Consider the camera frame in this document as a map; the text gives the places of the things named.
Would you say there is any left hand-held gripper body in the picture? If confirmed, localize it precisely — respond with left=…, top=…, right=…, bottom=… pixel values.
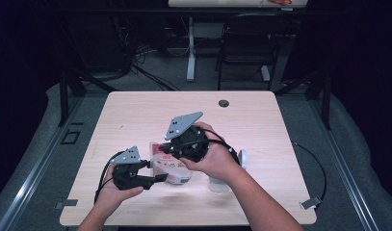
left=109, top=145, right=154, bottom=192

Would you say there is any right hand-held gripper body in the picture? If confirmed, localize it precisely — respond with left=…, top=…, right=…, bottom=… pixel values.
left=164, top=111, right=211, bottom=164

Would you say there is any red and white spout pouch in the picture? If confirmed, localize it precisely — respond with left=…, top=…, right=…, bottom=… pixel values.
left=148, top=141, right=194, bottom=187

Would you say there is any white cup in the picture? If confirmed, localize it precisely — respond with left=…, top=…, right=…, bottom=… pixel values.
left=208, top=148, right=248, bottom=194

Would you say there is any person's left hand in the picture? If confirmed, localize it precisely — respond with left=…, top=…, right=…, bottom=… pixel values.
left=93, top=165, right=145, bottom=217

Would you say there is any person's right hand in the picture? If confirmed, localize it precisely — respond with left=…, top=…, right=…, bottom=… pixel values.
left=178, top=120, right=247, bottom=191

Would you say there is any grey tape strip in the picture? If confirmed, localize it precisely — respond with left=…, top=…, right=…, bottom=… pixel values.
left=54, top=198, right=79, bottom=211
left=299, top=195, right=324, bottom=211

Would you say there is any white desk leg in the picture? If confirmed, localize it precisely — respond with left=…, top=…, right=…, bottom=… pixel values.
left=185, top=16, right=197, bottom=83

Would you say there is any black metal stand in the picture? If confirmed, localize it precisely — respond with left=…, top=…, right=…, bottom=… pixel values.
left=57, top=64, right=118, bottom=128
left=274, top=68, right=332, bottom=131

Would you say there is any white desk foot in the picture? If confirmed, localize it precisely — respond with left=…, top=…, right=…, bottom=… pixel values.
left=260, top=64, right=272, bottom=83

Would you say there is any black folding chair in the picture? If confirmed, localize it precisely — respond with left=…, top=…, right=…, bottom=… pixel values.
left=216, top=13, right=293, bottom=91

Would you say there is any light wooden desk top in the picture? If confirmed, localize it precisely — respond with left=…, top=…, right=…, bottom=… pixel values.
left=168, top=0, right=309, bottom=9

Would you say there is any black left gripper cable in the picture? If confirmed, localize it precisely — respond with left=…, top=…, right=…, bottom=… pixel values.
left=93, top=149, right=128, bottom=205

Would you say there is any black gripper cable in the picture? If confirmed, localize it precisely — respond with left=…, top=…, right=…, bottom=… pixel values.
left=93, top=149, right=128, bottom=205
left=170, top=127, right=328, bottom=205

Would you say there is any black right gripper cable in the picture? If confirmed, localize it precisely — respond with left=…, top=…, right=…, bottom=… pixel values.
left=170, top=127, right=328, bottom=205

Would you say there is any tangle of floor cables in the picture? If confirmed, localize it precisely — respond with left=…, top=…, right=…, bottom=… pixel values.
left=113, top=18, right=182, bottom=92

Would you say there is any metal floor rail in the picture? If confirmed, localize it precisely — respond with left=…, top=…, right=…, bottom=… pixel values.
left=0, top=95, right=86, bottom=231
left=307, top=99, right=381, bottom=231

